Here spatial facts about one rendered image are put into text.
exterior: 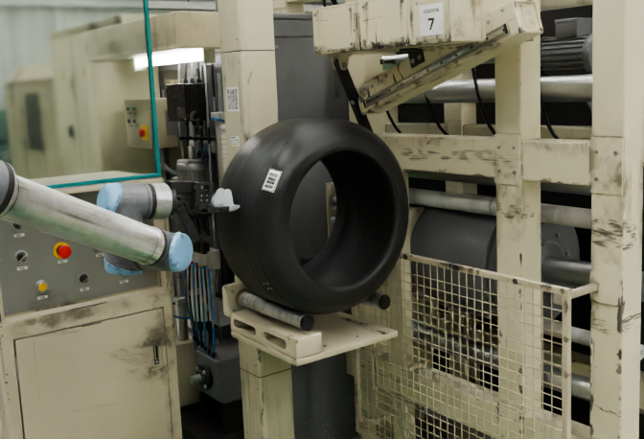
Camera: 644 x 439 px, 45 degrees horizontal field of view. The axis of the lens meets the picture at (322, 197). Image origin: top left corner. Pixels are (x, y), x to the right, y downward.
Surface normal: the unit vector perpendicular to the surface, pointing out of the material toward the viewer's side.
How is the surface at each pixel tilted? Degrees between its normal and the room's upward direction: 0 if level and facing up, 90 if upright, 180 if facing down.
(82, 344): 90
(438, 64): 90
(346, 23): 90
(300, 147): 51
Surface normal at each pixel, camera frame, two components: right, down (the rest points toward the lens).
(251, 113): 0.59, 0.09
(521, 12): 0.55, -0.22
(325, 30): -0.80, 0.12
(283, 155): -0.03, -0.41
